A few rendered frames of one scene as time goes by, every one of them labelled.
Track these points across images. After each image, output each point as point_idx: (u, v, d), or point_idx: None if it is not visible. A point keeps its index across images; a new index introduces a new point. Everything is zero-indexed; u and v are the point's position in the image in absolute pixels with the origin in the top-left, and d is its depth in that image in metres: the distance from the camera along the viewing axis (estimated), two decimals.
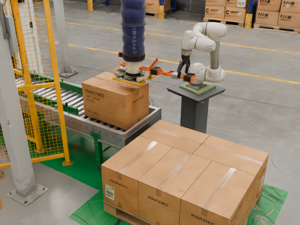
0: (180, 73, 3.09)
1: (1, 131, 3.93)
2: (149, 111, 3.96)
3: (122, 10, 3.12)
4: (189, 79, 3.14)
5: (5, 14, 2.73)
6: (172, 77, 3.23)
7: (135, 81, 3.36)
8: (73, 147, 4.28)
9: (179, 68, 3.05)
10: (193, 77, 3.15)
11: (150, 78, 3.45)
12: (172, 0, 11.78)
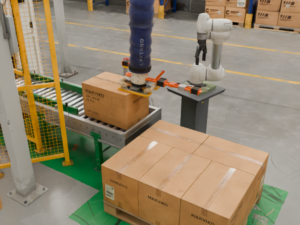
0: (198, 59, 2.95)
1: (1, 131, 3.93)
2: (149, 111, 3.96)
3: (131, 10, 3.08)
4: (197, 92, 3.21)
5: (5, 14, 2.73)
6: (179, 89, 3.28)
7: (141, 92, 3.40)
8: (73, 147, 4.28)
9: (197, 53, 2.92)
10: (200, 89, 3.22)
11: (155, 89, 3.50)
12: (172, 0, 11.78)
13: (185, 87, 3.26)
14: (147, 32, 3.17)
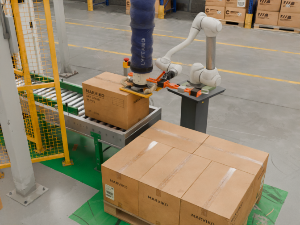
0: None
1: (1, 131, 3.93)
2: (149, 111, 3.96)
3: (132, 10, 3.07)
4: (196, 93, 3.12)
5: (5, 14, 2.73)
6: (178, 91, 3.22)
7: (141, 92, 3.36)
8: (73, 147, 4.28)
9: None
10: (199, 91, 3.13)
11: (157, 89, 3.45)
12: (172, 0, 11.78)
13: (184, 89, 3.18)
14: (149, 32, 3.15)
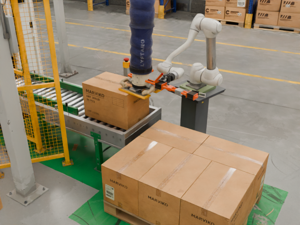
0: None
1: (1, 131, 3.93)
2: (149, 111, 3.96)
3: (131, 10, 3.06)
4: (192, 97, 3.08)
5: (5, 14, 2.73)
6: (176, 93, 3.19)
7: (139, 93, 3.35)
8: (73, 147, 4.28)
9: None
10: (196, 94, 3.09)
11: (156, 91, 3.43)
12: (172, 0, 11.78)
13: (181, 91, 3.15)
14: (148, 33, 3.14)
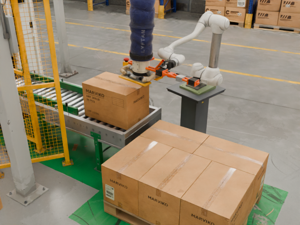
0: None
1: (1, 131, 3.93)
2: (149, 111, 3.96)
3: (132, 10, 3.06)
4: (193, 83, 3.02)
5: (5, 14, 2.73)
6: (177, 80, 3.12)
7: (139, 81, 3.30)
8: (73, 147, 4.28)
9: None
10: (197, 81, 3.03)
11: (156, 79, 3.37)
12: (172, 0, 11.78)
13: (182, 77, 3.09)
14: None
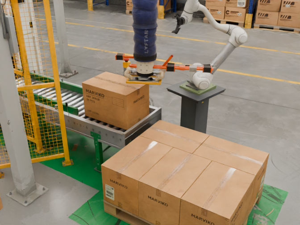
0: (173, 31, 3.38)
1: (1, 131, 3.93)
2: (149, 111, 3.96)
3: (134, 11, 3.06)
4: (210, 69, 3.27)
5: (5, 14, 2.73)
6: (190, 71, 3.30)
7: (152, 81, 3.31)
8: (73, 147, 4.28)
9: None
10: (211, 67, 3.30)
11: None
12: (172, 0, 11.78)
13: (196, 67, 3.29)
14: None
